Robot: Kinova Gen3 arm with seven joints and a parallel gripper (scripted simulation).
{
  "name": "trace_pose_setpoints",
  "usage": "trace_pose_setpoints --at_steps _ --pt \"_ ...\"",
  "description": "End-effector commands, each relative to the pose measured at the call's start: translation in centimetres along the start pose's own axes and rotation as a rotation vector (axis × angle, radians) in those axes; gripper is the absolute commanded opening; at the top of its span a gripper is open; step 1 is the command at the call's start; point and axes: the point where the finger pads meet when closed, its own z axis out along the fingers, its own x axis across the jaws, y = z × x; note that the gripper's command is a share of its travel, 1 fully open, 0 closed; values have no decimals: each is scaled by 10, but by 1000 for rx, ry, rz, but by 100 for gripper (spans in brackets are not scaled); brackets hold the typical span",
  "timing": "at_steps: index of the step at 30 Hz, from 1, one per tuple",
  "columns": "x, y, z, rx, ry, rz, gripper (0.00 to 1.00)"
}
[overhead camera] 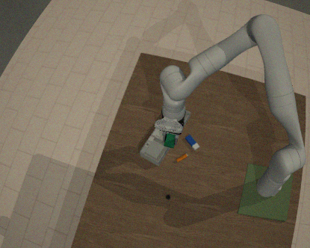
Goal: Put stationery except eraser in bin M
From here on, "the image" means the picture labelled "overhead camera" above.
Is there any blue and white eraser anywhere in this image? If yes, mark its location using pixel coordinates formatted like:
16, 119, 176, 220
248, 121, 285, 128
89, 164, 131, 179
185, 134, 199, 150

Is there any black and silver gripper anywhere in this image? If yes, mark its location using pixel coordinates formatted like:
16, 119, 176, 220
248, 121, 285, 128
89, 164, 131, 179
155, 106, 186, 145

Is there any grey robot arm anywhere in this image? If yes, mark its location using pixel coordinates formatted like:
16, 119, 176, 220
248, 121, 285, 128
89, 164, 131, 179
159, 14, 306, 197

